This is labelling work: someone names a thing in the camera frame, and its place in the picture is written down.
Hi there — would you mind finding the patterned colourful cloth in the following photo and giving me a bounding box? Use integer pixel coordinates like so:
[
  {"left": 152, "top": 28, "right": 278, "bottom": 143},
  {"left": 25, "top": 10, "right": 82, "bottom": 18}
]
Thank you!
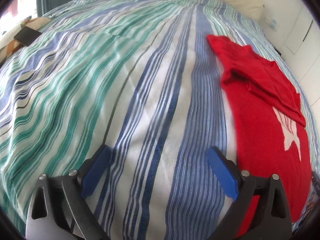
[{"left": 0, "top": 16, "right": 51, "bottom": 63}]

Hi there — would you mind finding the wall socket panel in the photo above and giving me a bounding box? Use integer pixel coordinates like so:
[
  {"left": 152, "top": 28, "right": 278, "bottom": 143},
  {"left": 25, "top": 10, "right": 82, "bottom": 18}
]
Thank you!
[{"left": 264, "top": 17, "right": 277, "bottom": 31}]

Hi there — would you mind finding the red knit sweater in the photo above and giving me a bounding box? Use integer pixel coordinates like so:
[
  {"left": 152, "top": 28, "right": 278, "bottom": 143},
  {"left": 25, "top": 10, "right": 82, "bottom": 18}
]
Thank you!
[{"left": 207, "top": 35, "right": 311, "bottom": 237}]

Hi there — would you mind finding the black wallet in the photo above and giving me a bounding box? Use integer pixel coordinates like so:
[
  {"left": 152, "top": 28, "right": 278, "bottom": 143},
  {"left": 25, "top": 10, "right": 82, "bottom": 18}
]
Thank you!
[{"left": 14, "top": 26, "right": 42, "bottom": 47}]

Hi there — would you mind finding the striped blue green bedspread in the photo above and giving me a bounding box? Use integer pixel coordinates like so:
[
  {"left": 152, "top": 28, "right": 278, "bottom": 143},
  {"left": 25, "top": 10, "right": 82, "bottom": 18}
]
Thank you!
[{"left": 1, "top": 0, "right": 301, "bottom": 239}]

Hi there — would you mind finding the white wardrobe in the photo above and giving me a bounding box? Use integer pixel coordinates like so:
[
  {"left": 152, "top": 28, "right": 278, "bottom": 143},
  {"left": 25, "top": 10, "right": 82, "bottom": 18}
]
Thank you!
[{"left": 282, "top": 7, "right": 319, "bottom": 106}]

